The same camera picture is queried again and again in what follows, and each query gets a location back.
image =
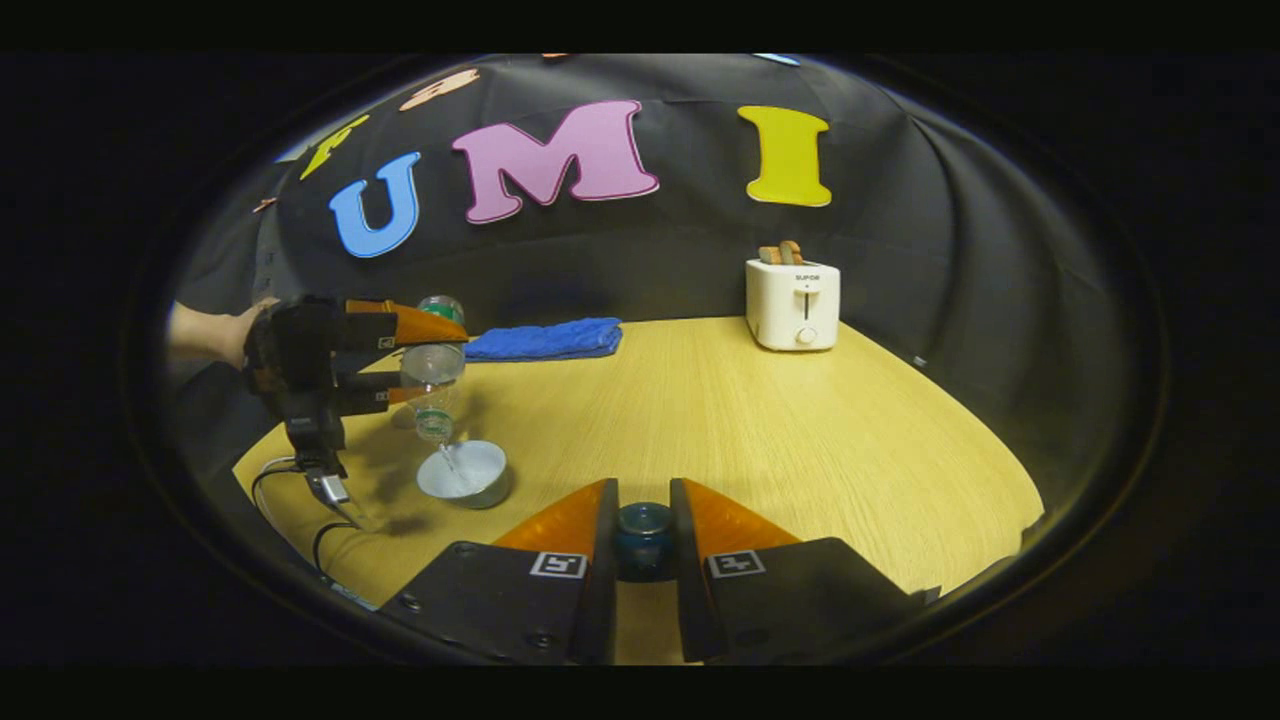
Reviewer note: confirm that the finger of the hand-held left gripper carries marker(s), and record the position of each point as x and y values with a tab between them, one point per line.
370	393
410	328

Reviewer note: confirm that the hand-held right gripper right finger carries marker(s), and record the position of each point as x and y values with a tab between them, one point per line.
688	580

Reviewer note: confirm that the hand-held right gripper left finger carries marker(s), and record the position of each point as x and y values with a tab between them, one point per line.
600	580

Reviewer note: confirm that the clear plastic water bottle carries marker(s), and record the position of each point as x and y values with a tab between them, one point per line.
433	365

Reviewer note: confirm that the dark teal teacup lid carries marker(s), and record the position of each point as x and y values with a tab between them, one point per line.
645	540

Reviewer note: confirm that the blue folded towel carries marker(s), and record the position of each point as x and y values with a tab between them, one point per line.
545	340

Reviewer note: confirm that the white toaster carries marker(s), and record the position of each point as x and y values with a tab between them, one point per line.
792	310

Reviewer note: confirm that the black backdrop cloth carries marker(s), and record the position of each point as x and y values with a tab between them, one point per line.
700	260

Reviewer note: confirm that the toast slice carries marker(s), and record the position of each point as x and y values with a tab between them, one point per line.
770	254
792	251

